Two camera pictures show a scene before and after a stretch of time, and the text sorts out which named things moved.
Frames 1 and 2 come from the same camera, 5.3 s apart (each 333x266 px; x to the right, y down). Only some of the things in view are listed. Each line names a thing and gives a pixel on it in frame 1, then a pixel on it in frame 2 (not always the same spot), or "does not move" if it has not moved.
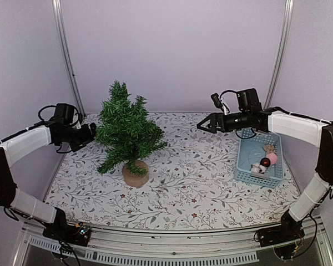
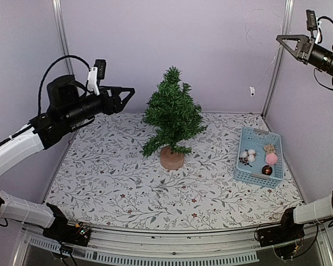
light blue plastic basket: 250,151 does not move
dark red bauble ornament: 265,162 → 267,170
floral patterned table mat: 191,185 does not move
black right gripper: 214,118 → 305,44
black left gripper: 88,137 → 109,108
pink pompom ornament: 273,158 does not move
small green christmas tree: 130,137 → 176,118
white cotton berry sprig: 258,168 → 247,156
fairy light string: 253,149 → 252,88
